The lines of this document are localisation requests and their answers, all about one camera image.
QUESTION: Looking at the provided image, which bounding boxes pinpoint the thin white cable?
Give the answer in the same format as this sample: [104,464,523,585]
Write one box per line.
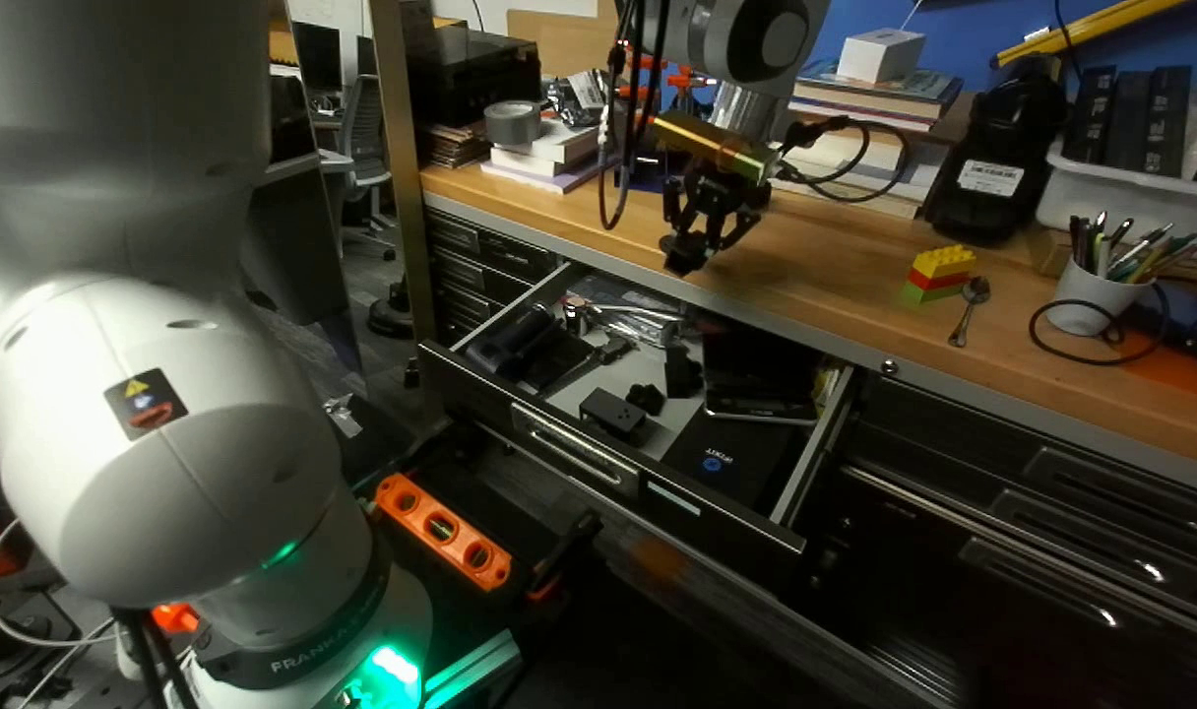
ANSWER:
[0,515,118,662]

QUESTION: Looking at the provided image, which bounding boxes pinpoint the yellow-tinted wrist camera bar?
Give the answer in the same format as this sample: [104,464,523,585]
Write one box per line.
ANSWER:
[641,106,776,183]

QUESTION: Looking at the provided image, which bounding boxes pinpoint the black case with blue logo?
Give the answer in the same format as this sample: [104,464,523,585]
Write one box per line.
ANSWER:
[658,400,815,519]

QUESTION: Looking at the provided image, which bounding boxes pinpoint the assorted pens bundle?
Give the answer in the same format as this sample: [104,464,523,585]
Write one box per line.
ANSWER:
[1065,210,1197,288]

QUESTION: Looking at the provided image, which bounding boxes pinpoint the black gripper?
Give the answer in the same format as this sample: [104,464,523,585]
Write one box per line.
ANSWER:
[658,158,776,273]

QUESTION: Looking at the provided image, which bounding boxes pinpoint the white pen cup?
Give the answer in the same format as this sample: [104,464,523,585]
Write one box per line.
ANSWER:
[1048,253,1151,337]

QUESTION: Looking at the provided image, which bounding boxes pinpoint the black label printer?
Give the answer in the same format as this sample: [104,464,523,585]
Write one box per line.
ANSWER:
[918,65,1071,248]

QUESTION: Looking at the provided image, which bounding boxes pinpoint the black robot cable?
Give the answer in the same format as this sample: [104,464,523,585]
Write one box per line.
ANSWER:
[592,0,907,234]

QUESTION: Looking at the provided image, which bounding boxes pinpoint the blue wall board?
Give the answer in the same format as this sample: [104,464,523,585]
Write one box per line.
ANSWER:
[701,0,1197,150]

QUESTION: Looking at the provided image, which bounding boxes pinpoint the black slotted module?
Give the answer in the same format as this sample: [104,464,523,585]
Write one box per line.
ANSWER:
[1115,62,1197,177]
[1065,62,1122,170]

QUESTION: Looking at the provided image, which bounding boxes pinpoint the small white box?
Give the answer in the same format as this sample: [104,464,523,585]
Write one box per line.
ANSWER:
[835,23,928,89]

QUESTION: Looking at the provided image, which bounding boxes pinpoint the cork wall panel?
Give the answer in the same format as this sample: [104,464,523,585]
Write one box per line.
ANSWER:
[503,2,630,81]

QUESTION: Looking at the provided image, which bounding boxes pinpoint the black rectangular box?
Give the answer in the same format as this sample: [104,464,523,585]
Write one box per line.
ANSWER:
[574,382,655,446]

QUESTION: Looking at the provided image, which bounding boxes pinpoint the orange spirit level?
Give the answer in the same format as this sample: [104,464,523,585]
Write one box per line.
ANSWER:
[366,469,520,598]

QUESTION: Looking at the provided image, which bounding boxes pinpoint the black labelled drawer unit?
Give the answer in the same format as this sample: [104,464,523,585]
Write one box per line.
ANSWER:
[419,204,566,354]

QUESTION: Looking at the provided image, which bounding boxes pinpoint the black boxy electronic device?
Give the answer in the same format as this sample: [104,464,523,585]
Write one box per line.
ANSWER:
[406,23,546,128]

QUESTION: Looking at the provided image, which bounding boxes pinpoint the packaged hand tools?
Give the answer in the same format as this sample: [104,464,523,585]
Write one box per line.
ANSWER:
[544,280,691,347]

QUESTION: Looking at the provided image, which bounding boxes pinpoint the metal spoon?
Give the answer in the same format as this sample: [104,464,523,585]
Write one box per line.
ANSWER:
[945,273,998,354]

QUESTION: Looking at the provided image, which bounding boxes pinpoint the small black block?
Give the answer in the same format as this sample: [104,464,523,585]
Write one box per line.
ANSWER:
[662,342,710,400]

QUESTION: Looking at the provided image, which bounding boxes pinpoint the orange round button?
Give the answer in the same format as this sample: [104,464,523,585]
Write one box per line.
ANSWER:
[150,598,206,641]

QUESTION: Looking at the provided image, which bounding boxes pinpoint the black fan unit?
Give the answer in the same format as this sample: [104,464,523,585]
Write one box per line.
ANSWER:
[466,301,592,396]

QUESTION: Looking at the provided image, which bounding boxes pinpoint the grey duct tape roll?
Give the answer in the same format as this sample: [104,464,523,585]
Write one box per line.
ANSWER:
[481,98,544,158]

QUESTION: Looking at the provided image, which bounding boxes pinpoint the black tablet with pale edge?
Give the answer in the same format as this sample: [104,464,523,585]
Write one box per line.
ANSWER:
[698,321,827,433]

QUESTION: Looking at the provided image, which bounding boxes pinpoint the black multi-drawer cabinet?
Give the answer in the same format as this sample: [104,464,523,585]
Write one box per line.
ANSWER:
[806,368,1197,709]

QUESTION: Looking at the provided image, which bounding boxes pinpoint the black coiled cable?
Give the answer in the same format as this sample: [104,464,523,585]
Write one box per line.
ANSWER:
[1023,290,1171,372]

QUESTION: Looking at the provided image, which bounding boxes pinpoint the wide black tool drawer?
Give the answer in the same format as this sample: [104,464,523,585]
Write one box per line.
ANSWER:
[419,253,861,557]

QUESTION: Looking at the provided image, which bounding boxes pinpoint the wooden shelf post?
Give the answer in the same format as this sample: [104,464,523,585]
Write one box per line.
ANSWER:
[361,0,441,347]

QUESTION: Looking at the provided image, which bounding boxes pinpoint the crumpled plastic packaging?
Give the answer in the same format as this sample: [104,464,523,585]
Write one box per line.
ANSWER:
[544,65,620,128]

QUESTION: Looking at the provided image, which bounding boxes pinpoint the yellow spirit level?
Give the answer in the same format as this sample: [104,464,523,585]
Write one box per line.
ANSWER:
[991,0,1197,72]

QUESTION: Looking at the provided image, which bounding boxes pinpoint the orange clamp rack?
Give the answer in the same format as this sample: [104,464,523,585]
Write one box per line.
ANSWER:
[620,49,710,170]

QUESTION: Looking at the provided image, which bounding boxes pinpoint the white plastic tub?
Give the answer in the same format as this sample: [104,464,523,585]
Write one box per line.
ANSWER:
[1034,62,1197,269]

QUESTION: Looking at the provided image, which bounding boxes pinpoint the small black clip piece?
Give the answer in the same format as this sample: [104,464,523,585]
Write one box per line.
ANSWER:
[624,376,670,417]

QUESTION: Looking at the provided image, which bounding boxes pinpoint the black clamp handle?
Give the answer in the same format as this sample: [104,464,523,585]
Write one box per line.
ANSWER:
[523,506,607,611]

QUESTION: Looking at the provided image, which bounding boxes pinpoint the colourful toy brick stack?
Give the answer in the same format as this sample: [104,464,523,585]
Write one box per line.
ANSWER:
[898,241,986,307]

